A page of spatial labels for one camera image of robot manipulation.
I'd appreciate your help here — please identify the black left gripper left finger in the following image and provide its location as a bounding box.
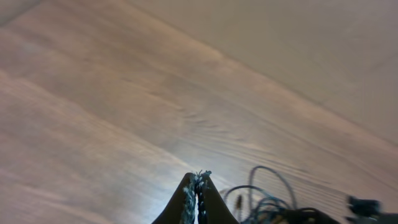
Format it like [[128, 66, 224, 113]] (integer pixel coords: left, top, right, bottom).
[[152, 172, 196, 224]]

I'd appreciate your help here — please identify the black USB cable gray plug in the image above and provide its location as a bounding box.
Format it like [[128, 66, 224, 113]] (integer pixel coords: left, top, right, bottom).
[[220, 166, 338, 224]]

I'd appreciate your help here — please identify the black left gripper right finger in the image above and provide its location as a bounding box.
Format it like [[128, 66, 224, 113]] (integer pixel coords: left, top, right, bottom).
[[195, 170, 239, 224]]

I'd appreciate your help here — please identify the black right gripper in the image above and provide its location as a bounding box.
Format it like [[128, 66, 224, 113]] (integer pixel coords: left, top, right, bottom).
[[345, 196, 397, 224]]

